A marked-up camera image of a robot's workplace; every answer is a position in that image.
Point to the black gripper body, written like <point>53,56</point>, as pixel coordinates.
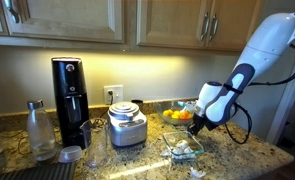
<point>199,121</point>

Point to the large white garlic clove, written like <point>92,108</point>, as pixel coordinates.
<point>182,144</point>

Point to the small white garlic clove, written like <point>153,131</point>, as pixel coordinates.
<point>178,151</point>

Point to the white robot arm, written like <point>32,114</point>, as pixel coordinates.
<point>270,43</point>

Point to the round glass bowl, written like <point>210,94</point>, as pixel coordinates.
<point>163,119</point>

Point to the white garlic peel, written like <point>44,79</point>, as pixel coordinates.
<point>197,173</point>

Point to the orange fruit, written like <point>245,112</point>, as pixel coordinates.
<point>185,115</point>

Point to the blue white snack bag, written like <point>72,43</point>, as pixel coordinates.
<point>191,104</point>

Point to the square glass dish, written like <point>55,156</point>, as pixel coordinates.
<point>183,148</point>

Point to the yellow fruit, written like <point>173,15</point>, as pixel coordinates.
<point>167,112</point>
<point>175,115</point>

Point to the small black cup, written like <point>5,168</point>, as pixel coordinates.
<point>137,104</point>

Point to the silver food processor base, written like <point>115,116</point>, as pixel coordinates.
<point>127,128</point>

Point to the clear plastic measuring cup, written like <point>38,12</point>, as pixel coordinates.
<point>93,143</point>

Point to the black soda maker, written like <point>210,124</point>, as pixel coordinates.
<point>70,100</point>

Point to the clear bottle with silver cap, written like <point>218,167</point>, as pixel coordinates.
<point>40,133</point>

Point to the black ribbed drying mat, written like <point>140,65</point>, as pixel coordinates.
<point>37,172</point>

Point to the wide wooden cabinet door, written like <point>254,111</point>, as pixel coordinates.
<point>70,16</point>

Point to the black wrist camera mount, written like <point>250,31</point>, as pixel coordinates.
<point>211,125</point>

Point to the white wall outlet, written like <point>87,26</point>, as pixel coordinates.
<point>117,94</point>

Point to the white door frame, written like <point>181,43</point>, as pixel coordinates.
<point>287,110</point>

